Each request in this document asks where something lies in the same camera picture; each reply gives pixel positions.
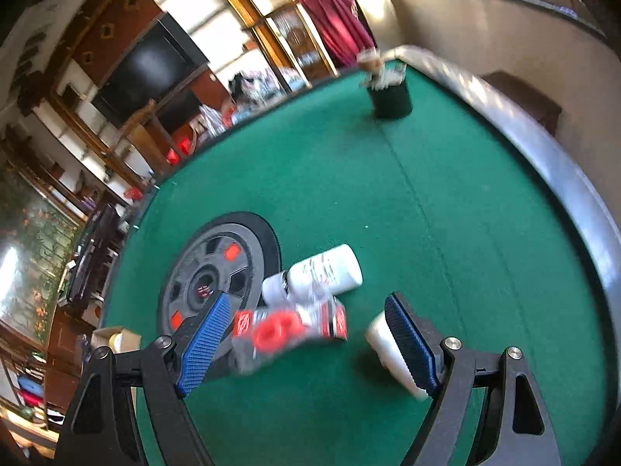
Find black pen holder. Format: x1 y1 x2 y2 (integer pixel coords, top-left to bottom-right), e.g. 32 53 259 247
369 80 413 118

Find small white bottle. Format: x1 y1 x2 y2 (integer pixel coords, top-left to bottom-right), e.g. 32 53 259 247
262 273 292 308

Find dark red hanging garment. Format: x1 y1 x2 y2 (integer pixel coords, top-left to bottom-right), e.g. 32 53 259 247
298 0 378 70

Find round grey table hub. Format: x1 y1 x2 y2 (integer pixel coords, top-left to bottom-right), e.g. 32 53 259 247
158 211 284 382

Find red white blister packet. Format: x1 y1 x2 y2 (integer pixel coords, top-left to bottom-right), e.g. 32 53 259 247
228 298 349 376

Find dark wooden mahjong table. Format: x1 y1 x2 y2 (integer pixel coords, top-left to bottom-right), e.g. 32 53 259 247
61 204 122 323

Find black wall television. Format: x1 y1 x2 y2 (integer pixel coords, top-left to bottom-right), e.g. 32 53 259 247
91 12 209 129

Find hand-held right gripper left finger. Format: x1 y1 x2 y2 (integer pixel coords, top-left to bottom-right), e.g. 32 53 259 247
53 292 232 466

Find dark wooden stool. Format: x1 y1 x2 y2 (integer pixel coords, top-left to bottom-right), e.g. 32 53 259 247
480 72 562 137

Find large floral wall painting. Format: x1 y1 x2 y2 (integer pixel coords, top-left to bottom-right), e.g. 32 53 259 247
0 170 83 341

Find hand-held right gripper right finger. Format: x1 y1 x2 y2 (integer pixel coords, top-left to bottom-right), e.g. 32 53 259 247
384 292 564 466

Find white labelled bottle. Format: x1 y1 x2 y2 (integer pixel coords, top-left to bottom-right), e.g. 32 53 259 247
286 243 364 302

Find brown white tube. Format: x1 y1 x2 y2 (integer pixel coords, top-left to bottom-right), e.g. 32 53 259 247
356 50 384 89

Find red container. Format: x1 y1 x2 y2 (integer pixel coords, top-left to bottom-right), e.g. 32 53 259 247
165 136 195 163

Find plain white bottle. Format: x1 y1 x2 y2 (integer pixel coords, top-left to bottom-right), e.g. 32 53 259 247
365 311 432 401

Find cardboard box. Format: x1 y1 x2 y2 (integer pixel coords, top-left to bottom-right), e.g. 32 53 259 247
91 326 142 355

